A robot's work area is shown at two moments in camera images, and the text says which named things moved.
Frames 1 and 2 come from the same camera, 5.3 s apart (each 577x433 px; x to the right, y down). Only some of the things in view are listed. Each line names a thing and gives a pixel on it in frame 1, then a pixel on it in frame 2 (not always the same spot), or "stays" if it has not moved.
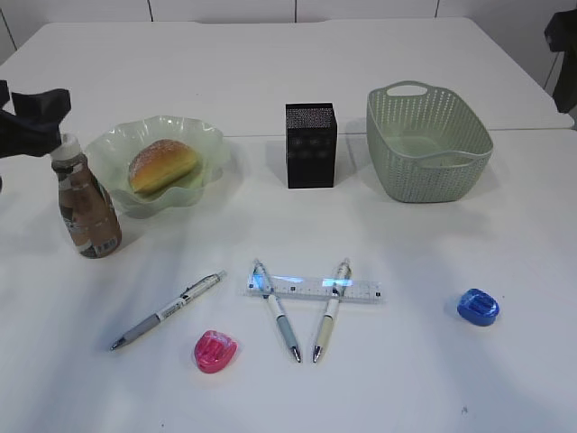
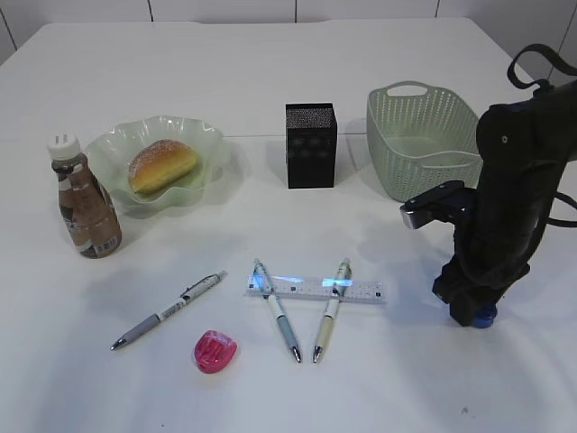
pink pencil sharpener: (214, 351) stays
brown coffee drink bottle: (89, 210) stays
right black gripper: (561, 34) to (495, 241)
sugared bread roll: (161, 164) stays
